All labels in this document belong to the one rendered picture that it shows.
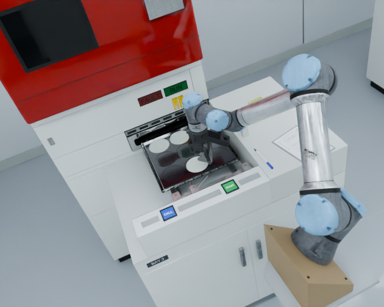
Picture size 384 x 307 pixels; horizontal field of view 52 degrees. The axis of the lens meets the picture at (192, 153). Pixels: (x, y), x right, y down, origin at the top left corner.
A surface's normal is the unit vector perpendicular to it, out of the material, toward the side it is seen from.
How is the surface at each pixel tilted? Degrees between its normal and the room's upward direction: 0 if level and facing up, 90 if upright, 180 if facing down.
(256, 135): 0
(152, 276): 90
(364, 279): 0
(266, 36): 90
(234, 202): 90
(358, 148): 0
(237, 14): 90
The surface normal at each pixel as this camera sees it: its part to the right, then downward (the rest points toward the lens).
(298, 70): -0.67, -0.20
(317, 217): -0.65, 0.07
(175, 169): -0.19, -0.72
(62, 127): 0.35, 0.58
